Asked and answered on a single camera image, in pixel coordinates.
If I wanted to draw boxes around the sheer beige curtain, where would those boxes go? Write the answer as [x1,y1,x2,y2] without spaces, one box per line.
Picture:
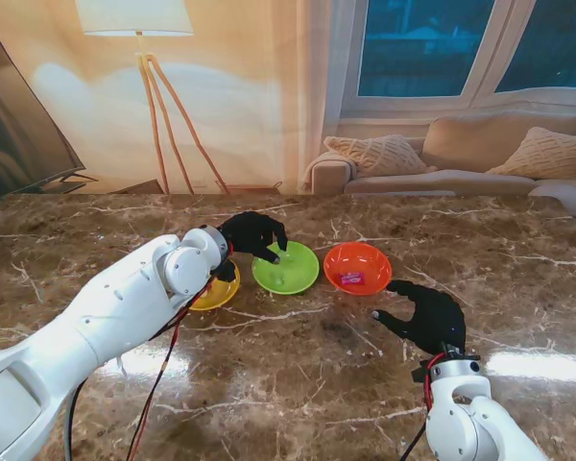
[280,0,359,193]

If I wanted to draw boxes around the white framed window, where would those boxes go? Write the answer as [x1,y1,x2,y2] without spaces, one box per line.
[338,0,576,119]

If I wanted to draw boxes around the beige sofa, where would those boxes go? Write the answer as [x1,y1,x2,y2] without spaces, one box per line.
[300,109,576,227]

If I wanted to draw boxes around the green plastic bowl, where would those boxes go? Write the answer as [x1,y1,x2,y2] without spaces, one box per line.
[252,240,321,296]

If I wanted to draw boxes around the flat screen television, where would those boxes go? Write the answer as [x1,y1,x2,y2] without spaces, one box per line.
[0,36,100,217]

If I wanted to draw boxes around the red black left arm cables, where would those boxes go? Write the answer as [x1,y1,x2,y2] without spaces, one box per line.
[63,258,232,461]

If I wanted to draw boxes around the orange plastic bowl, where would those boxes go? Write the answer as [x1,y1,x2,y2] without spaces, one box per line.
[323,241,394,297]

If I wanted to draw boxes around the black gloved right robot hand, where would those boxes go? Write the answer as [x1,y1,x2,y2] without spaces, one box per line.
[372,279,467,359]

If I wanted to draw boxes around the white shade tripod floor lamp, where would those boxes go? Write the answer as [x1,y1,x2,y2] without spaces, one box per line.
[75,0,232,196]

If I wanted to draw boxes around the yellow plastic bowl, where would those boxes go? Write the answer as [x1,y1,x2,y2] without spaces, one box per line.
[187,262,242,311]

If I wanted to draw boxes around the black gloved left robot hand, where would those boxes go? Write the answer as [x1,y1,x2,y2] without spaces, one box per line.
[219,211,289,264]

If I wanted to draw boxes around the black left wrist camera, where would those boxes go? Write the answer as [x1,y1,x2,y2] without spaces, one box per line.
[210,258,237,285]

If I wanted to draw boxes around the red black right arm cables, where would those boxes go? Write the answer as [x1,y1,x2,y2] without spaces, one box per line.
[397,352,446,461]

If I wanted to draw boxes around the cream knitted cushion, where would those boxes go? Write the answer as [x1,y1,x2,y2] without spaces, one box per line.
[323,133,439,180]
[484,126,576,181]

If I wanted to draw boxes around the red black arm cables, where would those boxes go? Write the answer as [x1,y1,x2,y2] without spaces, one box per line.
[63,258,232,461]
[397,352,446,461]

